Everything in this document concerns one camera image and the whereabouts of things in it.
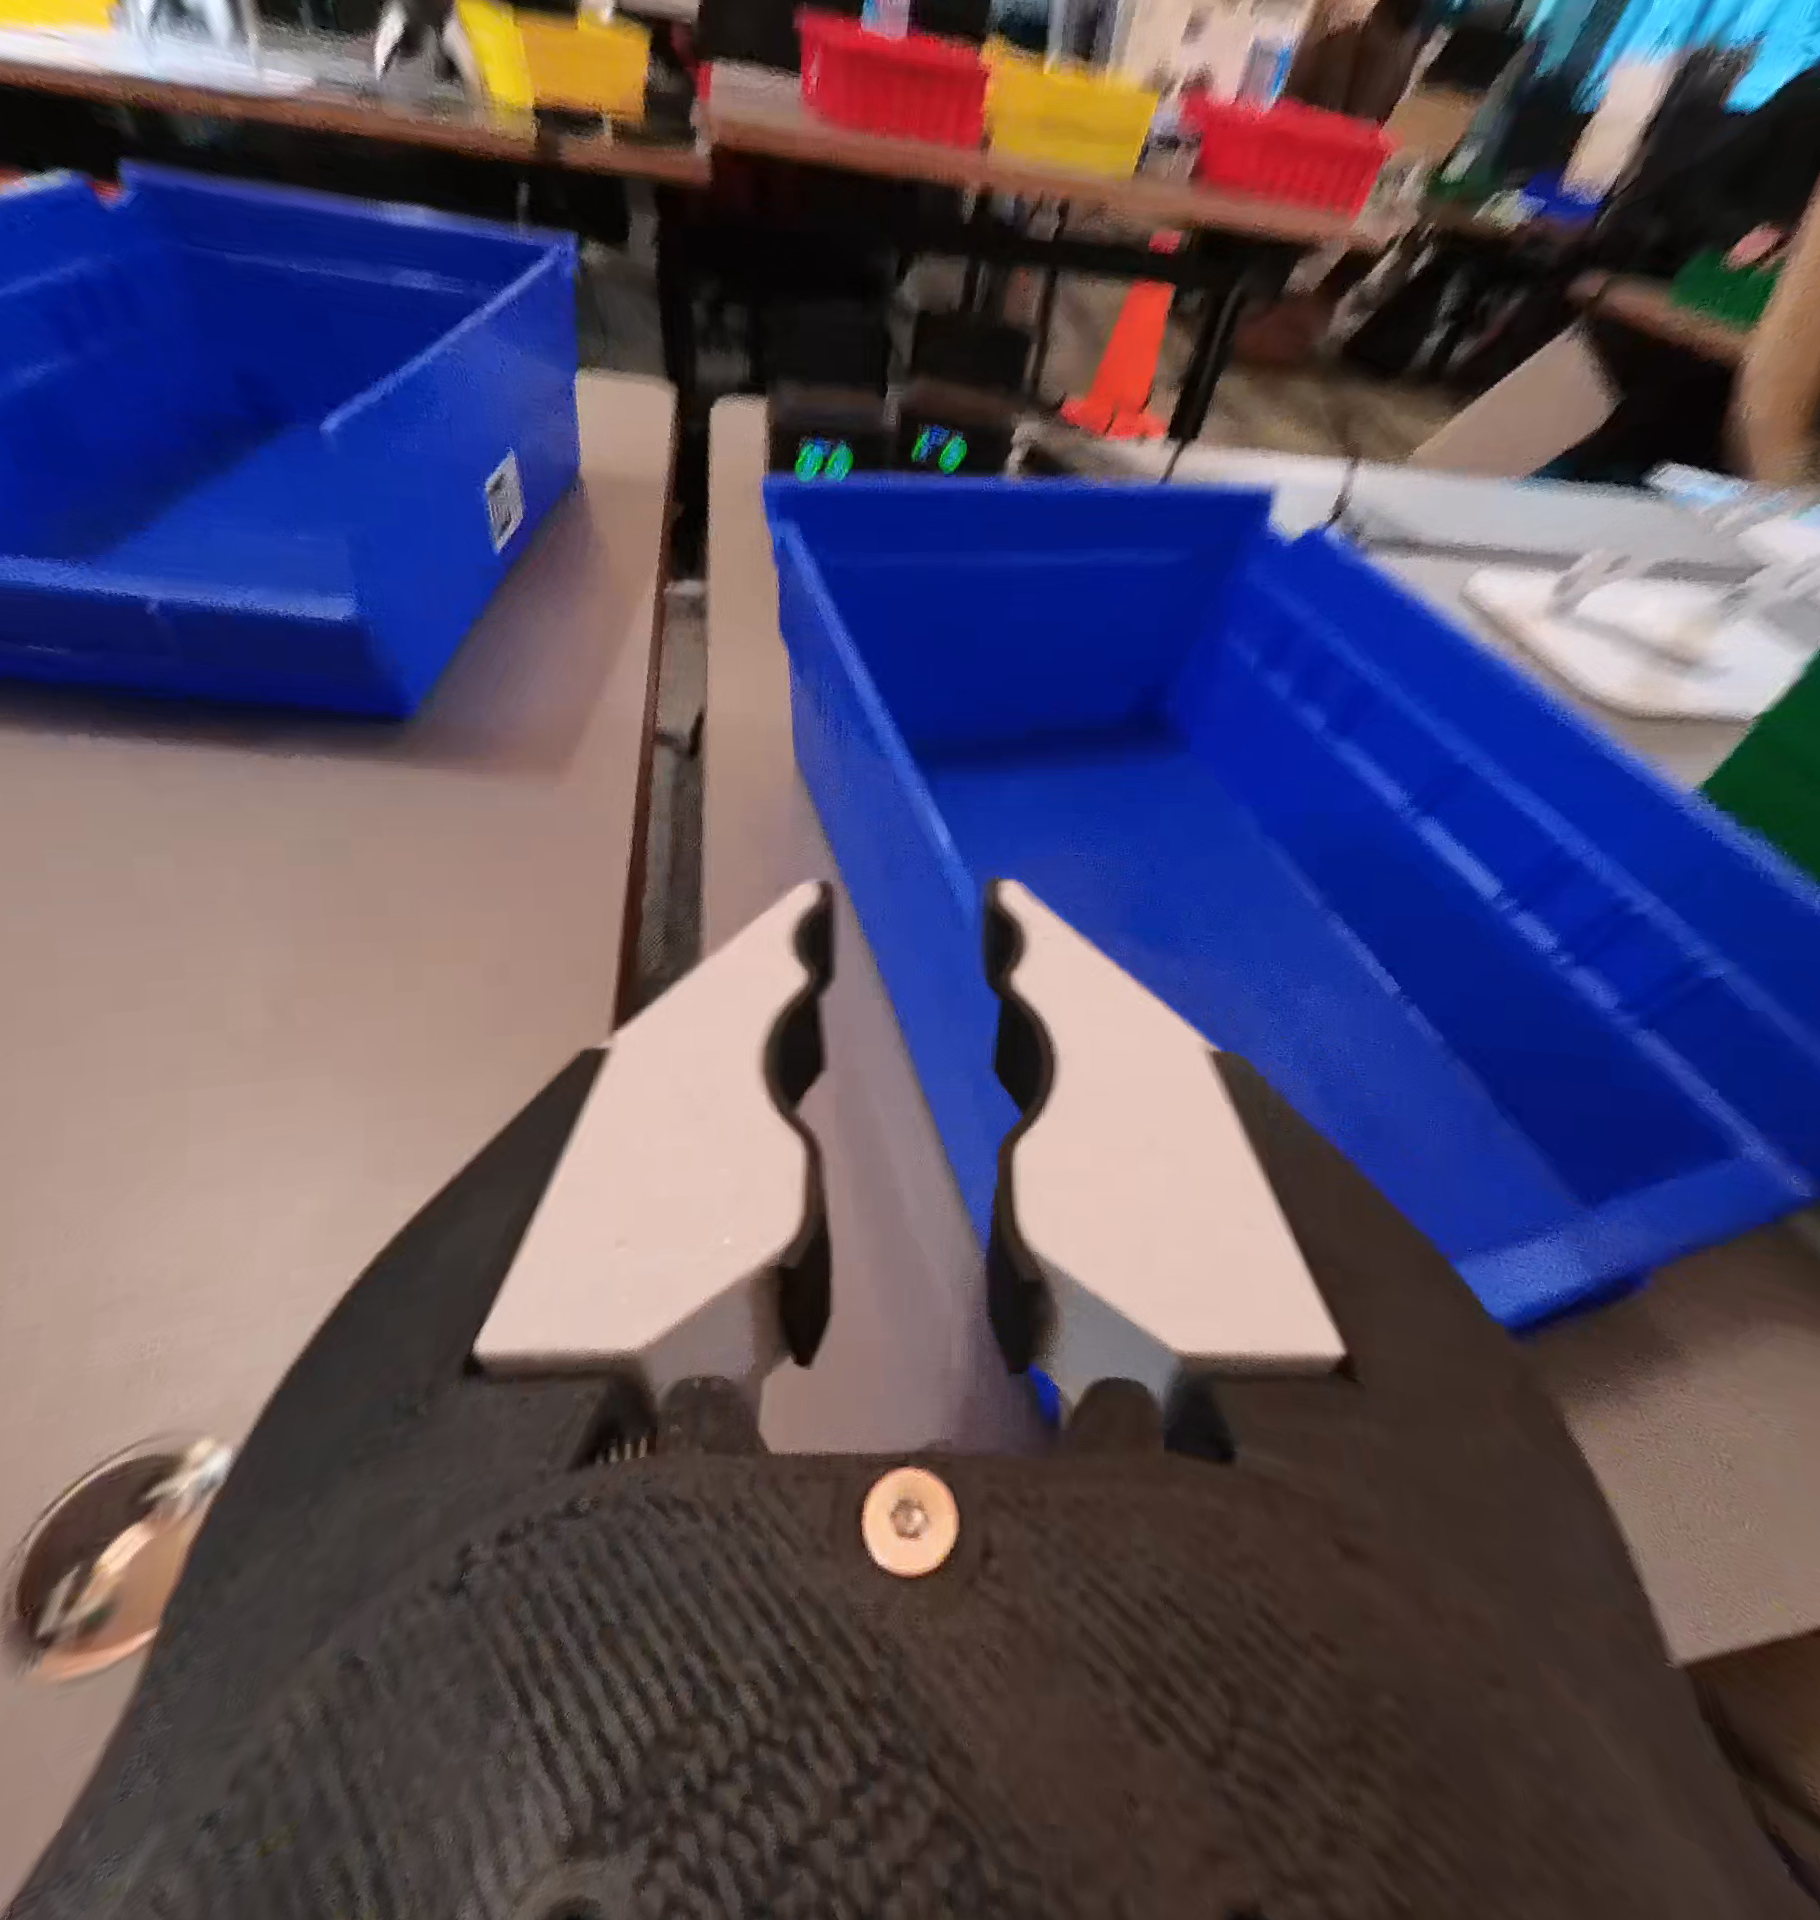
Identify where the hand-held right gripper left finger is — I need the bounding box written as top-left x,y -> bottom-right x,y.
474,876 -> 842,1402

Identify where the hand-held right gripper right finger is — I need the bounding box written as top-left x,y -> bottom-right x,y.
986,876 -> 1352,1411

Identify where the grey folding table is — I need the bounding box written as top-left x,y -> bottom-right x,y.
0,366 -> 685,1920

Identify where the shiny round metal object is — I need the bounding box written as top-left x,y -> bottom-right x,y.
0,1430 -> 238,1686

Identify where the black device with green lights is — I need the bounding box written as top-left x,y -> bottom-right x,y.
895,385 -> 1021,480
769,385 -> 896,484

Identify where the green object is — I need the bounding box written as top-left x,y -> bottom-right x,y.
1703,602 -> 1820,920

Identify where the orange traffic cone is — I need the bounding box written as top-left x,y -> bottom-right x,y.
1057,279 -> 1183,445

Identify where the blue plastic bin with label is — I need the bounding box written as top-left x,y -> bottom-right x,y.
0,162 -> 581,717

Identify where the brown background table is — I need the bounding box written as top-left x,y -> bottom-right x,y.
696,78 -> 1393,436
0,26 -> 716,189

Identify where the red plastic bin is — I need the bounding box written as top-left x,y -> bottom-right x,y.
1183,92 -> 1398,219
791,9 -> 993,153

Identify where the yellow plastic bin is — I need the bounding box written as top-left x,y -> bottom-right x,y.
517,9 -> 654,126
984,41 -> 1162,183
453,0 -> 538,111

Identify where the brown wooden post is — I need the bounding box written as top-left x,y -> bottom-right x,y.
1741,87 -> 1820,484

